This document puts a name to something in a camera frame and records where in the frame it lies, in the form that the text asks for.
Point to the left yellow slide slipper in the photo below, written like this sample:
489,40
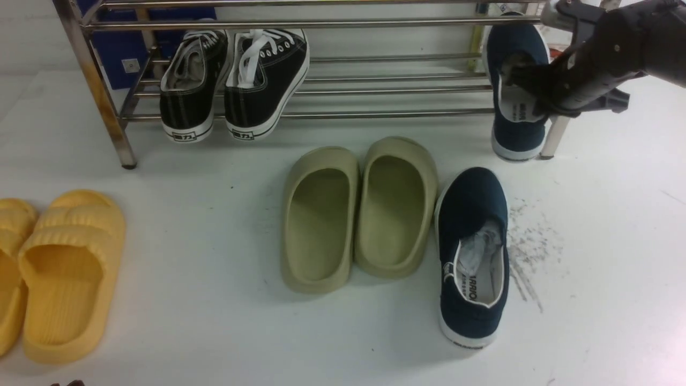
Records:
18,219

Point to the right yellow slide slipper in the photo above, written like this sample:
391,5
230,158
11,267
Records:
70,264

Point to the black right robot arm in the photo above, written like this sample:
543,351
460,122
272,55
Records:
663,50

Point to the left olive green slipper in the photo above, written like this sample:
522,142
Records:
319,205

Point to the navy slip-on shoe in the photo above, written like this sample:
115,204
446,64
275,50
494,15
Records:
517,132
471,307

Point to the silver metal shoe rack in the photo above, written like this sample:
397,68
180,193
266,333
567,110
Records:
81,26

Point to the right olive green slipper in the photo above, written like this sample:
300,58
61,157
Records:
397,202

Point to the left black canvas sneaker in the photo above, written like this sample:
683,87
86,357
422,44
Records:
189,85

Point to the black canvas sneaker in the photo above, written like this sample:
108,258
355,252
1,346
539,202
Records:
189,85
267,68

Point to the yellow slide slipper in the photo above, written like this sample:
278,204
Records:
70,264
18,219

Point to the blue box behind rack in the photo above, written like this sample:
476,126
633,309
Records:
122,53

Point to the crumpled paper in left navy shoe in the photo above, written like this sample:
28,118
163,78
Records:
476,247

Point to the olive green slipper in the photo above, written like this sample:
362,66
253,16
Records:
397,202
319,205

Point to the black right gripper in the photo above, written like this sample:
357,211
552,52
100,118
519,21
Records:
606,51

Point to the right black canvas sneaker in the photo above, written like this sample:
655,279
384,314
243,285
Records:
267,68

